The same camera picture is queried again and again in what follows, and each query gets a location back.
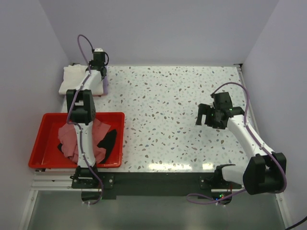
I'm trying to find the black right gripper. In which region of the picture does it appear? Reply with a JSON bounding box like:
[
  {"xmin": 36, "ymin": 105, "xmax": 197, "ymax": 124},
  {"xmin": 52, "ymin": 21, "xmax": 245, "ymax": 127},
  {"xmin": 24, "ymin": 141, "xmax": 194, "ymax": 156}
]
[{"xmin": 195, "ymin": 103, "xmax": 225, "ymax": 130}]

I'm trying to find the white t-shirt red print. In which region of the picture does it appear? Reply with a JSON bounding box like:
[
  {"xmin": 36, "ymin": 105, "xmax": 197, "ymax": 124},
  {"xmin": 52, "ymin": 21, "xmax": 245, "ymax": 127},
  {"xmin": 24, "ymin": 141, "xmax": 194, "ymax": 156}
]
[{"xmin": 59, "ymin": 64, "xmax": 87, "ymax": 95}]

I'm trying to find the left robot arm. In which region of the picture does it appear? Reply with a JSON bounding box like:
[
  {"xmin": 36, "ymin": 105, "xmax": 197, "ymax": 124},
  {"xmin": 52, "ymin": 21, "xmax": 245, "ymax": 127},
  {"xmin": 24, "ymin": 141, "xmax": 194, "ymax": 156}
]
[{"xmin": 66, "ymin": 48, "xmax": 108, "ymax": 188}]

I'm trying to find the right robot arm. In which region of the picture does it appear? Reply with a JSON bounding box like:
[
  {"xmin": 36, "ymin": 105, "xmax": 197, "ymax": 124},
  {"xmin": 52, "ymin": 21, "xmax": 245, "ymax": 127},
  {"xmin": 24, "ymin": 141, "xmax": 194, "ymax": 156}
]
[{"xmin": 196, "ymin": 92, "xmax": 286, "ymax": 195}]

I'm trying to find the folded purple t-shirt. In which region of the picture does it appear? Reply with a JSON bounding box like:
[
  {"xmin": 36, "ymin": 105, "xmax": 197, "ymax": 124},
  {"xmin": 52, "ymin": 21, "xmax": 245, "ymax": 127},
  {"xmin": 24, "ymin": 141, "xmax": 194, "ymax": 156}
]
[{"xmin": 102, "ymin": 67, "xmax": 108, "ymax": 95}]

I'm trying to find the pink t-shirt in bin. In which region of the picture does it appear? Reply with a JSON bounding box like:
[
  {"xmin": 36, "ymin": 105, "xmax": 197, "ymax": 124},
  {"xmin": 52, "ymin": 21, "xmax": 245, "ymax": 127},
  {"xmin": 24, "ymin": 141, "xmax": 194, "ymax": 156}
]
[{"xmin": 58, "ymin": 119, "xmax": 111, "ymax": 163}]

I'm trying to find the black garment in bin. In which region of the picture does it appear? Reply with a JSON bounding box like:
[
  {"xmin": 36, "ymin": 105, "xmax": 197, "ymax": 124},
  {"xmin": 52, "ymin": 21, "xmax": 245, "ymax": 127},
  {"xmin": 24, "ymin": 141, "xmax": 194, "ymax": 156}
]
[{"xmin": 57, "ymin": 129, "xmax": 117, "ymax": 164}]

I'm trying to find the red plastic bin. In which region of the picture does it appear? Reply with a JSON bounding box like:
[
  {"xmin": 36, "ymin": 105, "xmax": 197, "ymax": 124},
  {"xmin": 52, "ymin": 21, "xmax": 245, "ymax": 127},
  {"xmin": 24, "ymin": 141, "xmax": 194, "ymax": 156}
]
[{"xmin": 28, "ymin": 112, "xmax": 125, "ymax": 169}]

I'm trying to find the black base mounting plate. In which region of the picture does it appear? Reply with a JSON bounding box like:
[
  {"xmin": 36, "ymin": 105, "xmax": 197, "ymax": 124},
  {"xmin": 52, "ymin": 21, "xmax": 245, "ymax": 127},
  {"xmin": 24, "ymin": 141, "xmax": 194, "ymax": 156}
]
[{"xmin": 70, "ymin": 170, "xmax": 242, "ymax": 201}]

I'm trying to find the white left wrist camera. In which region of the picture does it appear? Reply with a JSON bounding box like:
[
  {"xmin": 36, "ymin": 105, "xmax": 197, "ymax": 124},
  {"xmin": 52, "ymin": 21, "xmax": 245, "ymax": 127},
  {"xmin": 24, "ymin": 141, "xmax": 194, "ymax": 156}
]
[{"xmin": 94, "ymin": 48, "xmax": 103, "ymax": 53}]

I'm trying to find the aluminium frame rail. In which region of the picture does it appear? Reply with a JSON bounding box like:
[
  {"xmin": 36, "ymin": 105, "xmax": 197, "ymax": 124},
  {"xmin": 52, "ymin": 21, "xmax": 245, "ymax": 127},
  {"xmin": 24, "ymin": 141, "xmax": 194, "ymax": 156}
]
[{"xmin": 32, "ymin": 172, "xmax": 243, "ymax": 194}]

